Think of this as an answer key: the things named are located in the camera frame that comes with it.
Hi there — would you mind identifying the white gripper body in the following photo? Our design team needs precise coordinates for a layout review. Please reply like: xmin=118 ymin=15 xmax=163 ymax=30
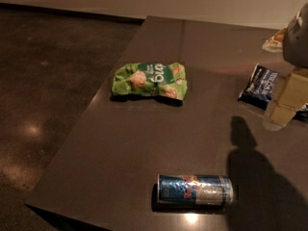
xmin=283 ymin=3 xmax=308 ymax=68

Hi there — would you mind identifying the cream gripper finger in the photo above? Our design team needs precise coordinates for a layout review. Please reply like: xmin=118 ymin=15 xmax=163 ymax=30
xmin=263 ymin=68 xmax=308 ymax=131

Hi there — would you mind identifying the blue silver redbull can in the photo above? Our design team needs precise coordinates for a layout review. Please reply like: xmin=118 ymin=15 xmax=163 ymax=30
xmin=158 ymin=174 xmax=234 ymax=206

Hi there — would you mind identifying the yellow snack bag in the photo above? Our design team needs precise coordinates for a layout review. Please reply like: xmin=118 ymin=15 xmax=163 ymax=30
xmin=262 ymin=28 xmax=287 ymax=53

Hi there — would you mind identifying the dark blue chip bag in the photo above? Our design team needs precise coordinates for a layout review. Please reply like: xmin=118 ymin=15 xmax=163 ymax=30
xmin=238 ymin=64 xmax=300 ymax=110

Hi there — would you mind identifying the green snack bag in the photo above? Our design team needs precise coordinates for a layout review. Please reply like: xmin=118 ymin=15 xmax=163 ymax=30
xmin=112 ymin=63 xmax=188 ymax=101

